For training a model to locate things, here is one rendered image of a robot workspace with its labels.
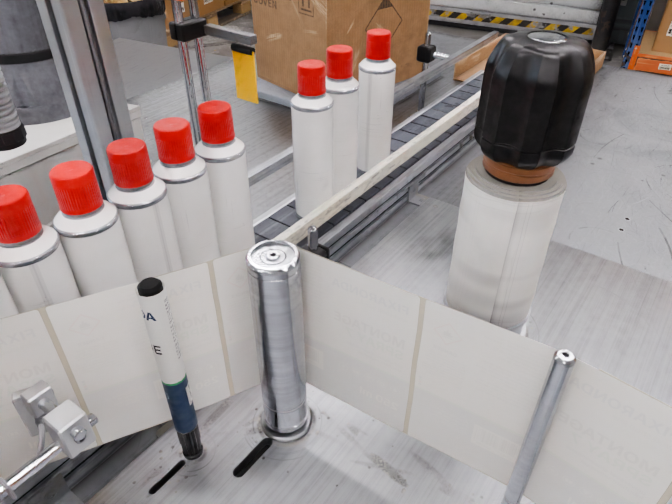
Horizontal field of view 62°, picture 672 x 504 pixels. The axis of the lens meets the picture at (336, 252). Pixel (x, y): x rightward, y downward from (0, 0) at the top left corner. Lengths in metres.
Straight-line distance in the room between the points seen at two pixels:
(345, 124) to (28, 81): 0.48
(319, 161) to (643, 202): 0.55
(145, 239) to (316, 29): 0.70
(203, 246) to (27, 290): 0.18
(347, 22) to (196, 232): 0.67
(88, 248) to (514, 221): 0.35
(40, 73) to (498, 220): 0.71
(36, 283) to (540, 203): 0.40
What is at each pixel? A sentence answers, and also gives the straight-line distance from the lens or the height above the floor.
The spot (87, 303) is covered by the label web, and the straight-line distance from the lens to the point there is 0.39.
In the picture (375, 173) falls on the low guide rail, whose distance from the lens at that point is 0.79.
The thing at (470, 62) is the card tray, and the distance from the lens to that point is 1.46.
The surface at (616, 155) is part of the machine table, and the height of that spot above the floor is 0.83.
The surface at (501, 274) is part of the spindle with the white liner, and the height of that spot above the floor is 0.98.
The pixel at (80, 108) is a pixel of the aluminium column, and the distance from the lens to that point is 0.68.
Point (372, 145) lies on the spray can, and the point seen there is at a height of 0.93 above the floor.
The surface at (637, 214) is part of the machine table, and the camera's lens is 0.97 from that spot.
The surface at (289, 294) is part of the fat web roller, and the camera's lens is 0.39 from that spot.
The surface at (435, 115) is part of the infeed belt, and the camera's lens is 1.07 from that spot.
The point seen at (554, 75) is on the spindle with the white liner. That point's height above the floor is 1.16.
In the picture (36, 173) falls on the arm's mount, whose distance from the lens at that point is 0.88.
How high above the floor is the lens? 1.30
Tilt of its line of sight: 37 degrees down
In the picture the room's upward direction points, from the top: straight up
